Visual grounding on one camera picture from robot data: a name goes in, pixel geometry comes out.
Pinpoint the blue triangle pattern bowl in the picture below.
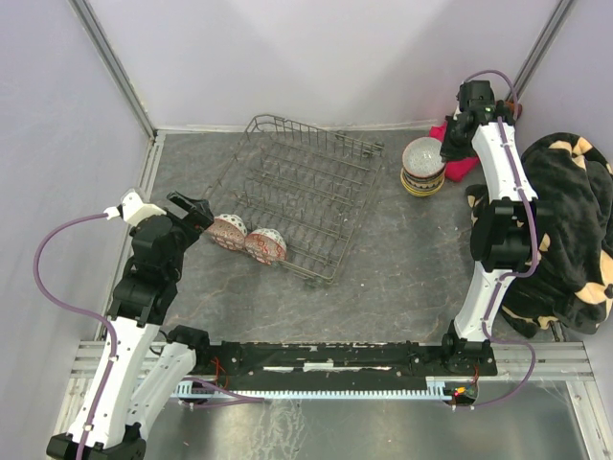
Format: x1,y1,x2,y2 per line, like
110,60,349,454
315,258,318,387
401,178,445,190

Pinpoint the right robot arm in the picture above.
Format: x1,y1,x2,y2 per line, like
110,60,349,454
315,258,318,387
439,78,552,375

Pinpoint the red diamond pattern bowl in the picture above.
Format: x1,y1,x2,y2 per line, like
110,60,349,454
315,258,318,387
206,214,248,251

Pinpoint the red geometric pattern bowl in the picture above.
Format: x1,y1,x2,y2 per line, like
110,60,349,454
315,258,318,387
244,228,287,265

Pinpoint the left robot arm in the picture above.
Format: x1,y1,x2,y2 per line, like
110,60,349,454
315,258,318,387
46,189,215,459

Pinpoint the black base bar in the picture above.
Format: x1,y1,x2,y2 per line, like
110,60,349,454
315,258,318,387
165,326,497,390

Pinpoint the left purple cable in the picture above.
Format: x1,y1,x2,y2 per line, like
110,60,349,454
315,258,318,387
33,213,119,460

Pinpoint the light blue cable duct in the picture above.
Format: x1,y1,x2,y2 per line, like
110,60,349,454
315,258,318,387
171,380,478,403

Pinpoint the black flower blanket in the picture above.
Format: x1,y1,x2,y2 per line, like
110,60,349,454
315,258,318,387
466,132,613,339

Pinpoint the grey hexagon pattern bowl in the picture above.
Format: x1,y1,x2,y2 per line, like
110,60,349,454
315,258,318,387
402,137,445,175

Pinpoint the pink cloth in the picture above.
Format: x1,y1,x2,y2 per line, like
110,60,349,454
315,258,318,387
428,120,480,183

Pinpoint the brown cloth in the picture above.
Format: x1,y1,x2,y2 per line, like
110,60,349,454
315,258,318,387
496,100,523,125

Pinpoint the yellow rim blue pattern bowl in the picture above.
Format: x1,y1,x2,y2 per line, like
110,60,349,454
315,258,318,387
405,188,441,197

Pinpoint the grey wire dish rack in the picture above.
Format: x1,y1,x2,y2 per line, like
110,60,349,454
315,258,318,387
204,114,384,284

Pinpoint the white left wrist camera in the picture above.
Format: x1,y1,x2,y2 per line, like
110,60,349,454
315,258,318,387
103,188,167,226

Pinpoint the brown dotted pattern bowl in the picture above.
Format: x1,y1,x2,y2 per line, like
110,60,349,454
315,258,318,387
402,167,446,183

